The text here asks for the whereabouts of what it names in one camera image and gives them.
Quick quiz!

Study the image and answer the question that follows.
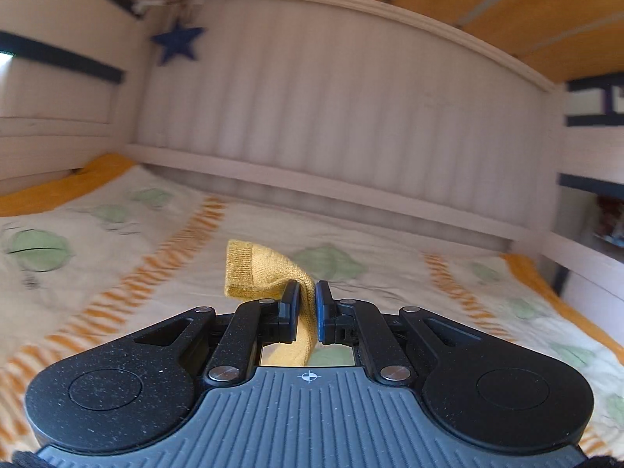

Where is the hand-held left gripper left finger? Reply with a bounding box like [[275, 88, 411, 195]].
[[133, 280, 301, 383]]

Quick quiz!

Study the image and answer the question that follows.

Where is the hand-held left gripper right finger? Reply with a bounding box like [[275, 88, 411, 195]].
[[314, 280, 483, 383]]

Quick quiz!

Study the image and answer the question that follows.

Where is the mustard yellow knit garment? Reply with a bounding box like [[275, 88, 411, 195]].
[[224, 239, 317, 367]]

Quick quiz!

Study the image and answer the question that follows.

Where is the dark blue star decoration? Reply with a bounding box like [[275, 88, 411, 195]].
[[150, 20, 206, 66]]

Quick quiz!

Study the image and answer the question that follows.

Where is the wooden upper bunk base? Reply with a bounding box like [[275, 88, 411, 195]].
[[151, 0, 624, 83]]

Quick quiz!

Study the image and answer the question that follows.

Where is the white wooden bed frame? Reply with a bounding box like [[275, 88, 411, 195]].
[[124, 0, 566, 254]]

